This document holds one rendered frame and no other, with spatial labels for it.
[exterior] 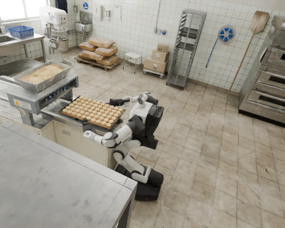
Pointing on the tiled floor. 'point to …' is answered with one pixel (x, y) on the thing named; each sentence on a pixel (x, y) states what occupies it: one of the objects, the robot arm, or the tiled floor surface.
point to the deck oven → (272, 78)
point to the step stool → (133, 59)
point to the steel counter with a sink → (0, 41)
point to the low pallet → (97, 63)
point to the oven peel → (259, 23)
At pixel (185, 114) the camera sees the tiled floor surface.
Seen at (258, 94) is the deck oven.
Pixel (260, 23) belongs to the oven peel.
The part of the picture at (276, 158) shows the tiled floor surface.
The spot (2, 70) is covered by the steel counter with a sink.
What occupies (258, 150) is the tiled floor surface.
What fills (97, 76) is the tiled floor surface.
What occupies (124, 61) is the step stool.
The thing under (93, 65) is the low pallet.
